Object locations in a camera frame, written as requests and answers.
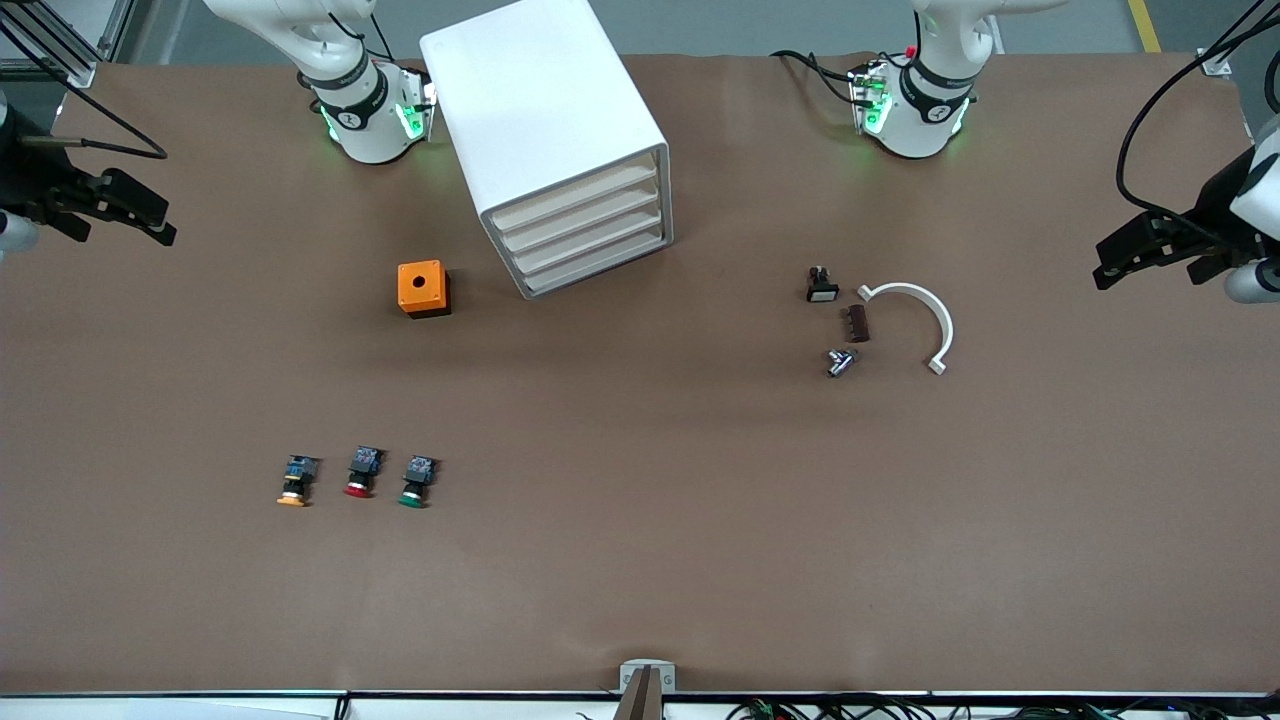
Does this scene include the orange box with hole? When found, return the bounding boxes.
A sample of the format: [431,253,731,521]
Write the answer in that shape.
[398,261,451,319]

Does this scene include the aluminium frame post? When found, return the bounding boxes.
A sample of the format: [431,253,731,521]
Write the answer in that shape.
[0,0,136,89]
[1198,0,1280,78]

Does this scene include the brown table mat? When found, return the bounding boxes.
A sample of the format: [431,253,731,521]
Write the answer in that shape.
[0,50,1280,696]

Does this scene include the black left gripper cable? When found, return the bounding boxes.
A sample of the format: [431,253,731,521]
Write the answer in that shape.
[1116,0,1280,236]

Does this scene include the green push button switch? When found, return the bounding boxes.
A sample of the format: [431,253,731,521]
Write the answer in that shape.
[398,455,439,509]

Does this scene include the white table edge rail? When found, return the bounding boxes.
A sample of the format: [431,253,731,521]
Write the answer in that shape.
[0,690,1280,720]

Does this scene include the lowest white cabinet drawer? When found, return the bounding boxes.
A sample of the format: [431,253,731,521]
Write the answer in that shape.
[517,228,670,295]

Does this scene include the black left base cable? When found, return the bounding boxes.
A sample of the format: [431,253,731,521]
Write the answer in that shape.
[770,50,863,106]

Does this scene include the yellow push button switch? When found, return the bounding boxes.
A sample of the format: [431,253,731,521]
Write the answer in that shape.
[277,455,321,508]

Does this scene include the red push button switch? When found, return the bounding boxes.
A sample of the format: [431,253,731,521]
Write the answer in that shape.
[344,446,386,499]

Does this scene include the white curved plastic bracket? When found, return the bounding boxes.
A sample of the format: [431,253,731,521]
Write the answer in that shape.
[857,282,955,377]

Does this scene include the black cable bundle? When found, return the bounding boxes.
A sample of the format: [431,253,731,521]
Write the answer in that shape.
[725,695,1280,720]

